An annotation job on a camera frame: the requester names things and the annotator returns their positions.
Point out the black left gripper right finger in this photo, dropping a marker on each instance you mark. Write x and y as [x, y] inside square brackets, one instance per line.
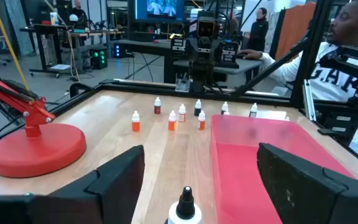
[306, 193]

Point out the large black food coloring bottle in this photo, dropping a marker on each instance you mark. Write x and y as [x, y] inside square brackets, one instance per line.
[185, 205]

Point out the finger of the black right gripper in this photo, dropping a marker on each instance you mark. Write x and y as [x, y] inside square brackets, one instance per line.
[178, 47]
[230, 54]

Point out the black aluminium table frame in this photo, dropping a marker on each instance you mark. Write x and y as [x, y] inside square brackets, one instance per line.
[166, 88]

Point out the grey computer desk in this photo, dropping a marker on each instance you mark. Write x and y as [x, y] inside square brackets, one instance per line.
[247, 65]

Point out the dark grey desk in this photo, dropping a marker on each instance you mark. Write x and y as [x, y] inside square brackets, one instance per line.
[141, 43]

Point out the orange fabric panel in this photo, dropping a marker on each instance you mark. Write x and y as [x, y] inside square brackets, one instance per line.
[294, 28]

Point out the large display screen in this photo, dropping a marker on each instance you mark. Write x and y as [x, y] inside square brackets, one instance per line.
[157, 9]

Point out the red desk lamp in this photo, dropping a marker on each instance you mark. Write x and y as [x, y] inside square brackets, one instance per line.
[36, 152]

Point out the red translucent plastic bin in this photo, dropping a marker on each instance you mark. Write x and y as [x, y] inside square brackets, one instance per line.
[244, 174]

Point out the silver aluminium extrusion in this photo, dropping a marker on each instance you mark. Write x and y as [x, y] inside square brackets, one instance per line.
[309, 99]

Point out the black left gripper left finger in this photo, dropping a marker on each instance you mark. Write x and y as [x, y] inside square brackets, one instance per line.
[117, 186]

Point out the small dark food coloring bottle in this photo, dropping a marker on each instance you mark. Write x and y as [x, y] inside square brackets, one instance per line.
[197, 110]
[224, 107]

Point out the black computer with green lights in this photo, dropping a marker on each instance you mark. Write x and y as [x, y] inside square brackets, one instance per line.
[99, 58]

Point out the black standing desk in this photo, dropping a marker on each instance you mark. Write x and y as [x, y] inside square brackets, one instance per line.
[45, 28]

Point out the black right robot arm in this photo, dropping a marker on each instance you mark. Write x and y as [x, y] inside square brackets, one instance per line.
[201, 80]

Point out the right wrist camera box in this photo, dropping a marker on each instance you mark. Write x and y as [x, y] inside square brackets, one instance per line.
[206, 28]

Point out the person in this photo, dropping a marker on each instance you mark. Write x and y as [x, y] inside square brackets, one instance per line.
[346, 28]
[258, 31]
[79, 14]

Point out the small maroon food coloring bottle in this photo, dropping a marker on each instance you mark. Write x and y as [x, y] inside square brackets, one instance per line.
[157, 108]

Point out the black device with blue lights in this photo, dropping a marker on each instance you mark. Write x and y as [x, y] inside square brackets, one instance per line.
[117, 50]

